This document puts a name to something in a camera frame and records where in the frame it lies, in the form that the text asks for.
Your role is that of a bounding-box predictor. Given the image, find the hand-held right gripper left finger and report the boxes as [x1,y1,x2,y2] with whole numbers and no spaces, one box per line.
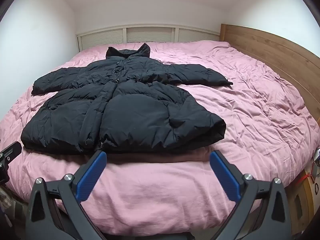
[25,150,108,240]

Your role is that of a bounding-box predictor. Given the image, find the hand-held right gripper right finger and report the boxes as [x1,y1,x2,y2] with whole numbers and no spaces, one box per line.
[209,150,292,240]

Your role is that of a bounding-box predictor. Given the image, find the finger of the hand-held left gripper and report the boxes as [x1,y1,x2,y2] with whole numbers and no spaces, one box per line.
[0,141,23,167]

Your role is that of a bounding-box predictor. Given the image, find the black puffer jacket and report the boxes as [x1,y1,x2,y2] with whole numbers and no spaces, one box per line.
[20,43,233,155]

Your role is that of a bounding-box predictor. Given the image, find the wooden headboard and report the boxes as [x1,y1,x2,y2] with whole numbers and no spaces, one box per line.
[219,24,320,240]

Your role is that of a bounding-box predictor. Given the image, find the white louvered panel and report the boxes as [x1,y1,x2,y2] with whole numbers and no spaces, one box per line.
[76,24,220,53]

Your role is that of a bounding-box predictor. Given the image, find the tangled cables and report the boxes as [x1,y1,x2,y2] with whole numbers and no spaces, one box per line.
[311,149,320,193]

